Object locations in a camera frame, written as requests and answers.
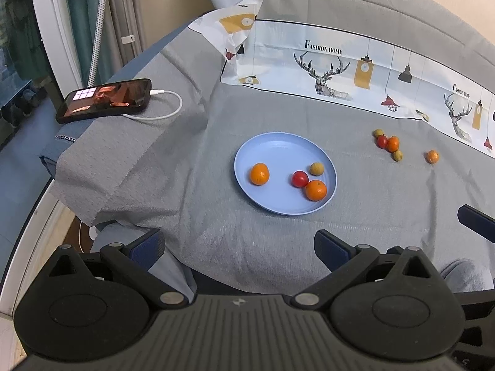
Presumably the white door frame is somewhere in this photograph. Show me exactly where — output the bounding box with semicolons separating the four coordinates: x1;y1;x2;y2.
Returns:
33;0;83;96

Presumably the black smartphone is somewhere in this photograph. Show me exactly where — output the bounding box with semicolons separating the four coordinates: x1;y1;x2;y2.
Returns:
55;78;152;124

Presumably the light blue plate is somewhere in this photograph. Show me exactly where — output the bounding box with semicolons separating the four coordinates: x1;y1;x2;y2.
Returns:
233;131;338;216

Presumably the orange mandarin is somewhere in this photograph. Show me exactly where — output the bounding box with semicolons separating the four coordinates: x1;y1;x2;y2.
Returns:
249;163;270;186
387;136;399;153
424;150;440;164
304;180;327;202

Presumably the red cherry tomato on plate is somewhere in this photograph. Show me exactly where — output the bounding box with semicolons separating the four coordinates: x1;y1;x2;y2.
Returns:
291;170;309;189

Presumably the red cherry tomato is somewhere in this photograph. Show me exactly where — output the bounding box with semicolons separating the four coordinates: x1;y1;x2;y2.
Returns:
291;170;309;189
376;135;389;149

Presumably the deer print folded sheet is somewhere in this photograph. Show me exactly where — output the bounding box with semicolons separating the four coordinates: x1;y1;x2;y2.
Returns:
189;0;494;156

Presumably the grey curtain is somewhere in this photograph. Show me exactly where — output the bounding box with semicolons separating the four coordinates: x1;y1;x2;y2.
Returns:
104;0;145;70

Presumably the grey bed cover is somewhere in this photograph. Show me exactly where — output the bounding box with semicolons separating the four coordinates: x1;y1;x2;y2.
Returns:
40;0;494;296

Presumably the orange mandarin front on plate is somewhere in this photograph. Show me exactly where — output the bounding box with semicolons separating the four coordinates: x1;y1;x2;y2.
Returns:
304;180;327;202

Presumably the white charging cable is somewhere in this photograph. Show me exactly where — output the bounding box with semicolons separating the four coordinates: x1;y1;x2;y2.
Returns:
122;89;184;121

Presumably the yellow-green longan fruit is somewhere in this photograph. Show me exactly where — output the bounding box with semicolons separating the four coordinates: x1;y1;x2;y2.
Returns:
393;150;403;162
373;129;385;138

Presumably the yellow-green longan on plate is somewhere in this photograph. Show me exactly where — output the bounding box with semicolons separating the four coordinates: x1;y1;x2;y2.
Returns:
310;162;325;176

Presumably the speckled white pole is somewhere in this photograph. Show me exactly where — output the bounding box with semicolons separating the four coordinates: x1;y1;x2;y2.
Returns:
87;0;106;88

